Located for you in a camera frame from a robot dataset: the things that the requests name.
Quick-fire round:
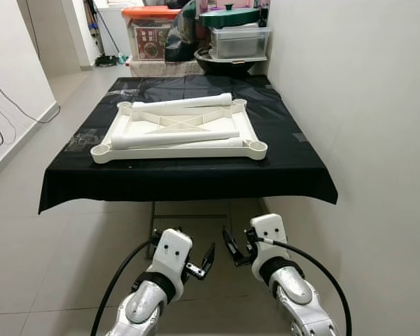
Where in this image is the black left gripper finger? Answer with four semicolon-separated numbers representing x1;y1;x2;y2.
198;242;217;279

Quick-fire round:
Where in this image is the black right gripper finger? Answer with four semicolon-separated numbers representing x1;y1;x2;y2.
222;225;242;267

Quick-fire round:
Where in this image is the white plastic table leg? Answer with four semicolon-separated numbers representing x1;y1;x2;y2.
111;130;241;151
131;92;234;111
161;138;247;149

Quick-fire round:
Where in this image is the white plastic children table top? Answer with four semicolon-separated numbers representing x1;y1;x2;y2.
90;98;269;165

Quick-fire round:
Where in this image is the black tablecloth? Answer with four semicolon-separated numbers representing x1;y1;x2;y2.
38;73;339;214

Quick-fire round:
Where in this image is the clear tape patch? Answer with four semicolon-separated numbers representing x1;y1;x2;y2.
64;128;102;153

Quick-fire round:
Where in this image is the black round basin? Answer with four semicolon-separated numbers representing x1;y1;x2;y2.
194;48;270;76

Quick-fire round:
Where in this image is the beige low bench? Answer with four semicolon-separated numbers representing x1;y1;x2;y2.
128;59;204;78

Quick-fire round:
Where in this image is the clear plastic storage container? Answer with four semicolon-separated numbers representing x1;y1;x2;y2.
209;27;272;60

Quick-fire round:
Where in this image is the black plastic bag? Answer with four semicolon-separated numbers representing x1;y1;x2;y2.
164;0;204;62

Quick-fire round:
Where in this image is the orange-lidded printed storage box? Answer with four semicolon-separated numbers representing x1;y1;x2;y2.
121;6;183;62

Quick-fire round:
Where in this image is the black floor mop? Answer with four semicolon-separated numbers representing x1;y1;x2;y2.
91;0;120;69

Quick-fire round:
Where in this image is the green round pot lid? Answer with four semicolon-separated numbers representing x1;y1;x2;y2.
197;3;261;29

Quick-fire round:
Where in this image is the white appliance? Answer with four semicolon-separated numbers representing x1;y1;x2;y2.
97;6;127;57

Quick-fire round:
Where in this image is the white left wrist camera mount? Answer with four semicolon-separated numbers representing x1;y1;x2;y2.
147;227;195;282

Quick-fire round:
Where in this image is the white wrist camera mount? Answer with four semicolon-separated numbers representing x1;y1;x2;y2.
147;227;195;282
249;213;290;263

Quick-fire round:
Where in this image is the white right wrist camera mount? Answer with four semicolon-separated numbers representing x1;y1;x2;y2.
249;213;290;263

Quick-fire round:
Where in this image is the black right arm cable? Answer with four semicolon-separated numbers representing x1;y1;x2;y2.
255;237;353;336

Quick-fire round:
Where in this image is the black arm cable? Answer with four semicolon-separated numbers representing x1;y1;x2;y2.
90;237;158;336
255;237;353;336

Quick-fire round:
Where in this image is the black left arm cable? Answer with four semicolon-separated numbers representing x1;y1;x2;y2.
90;237;158;336

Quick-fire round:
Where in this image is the black looped wall cable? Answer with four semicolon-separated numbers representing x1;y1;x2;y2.
0;98;15;156

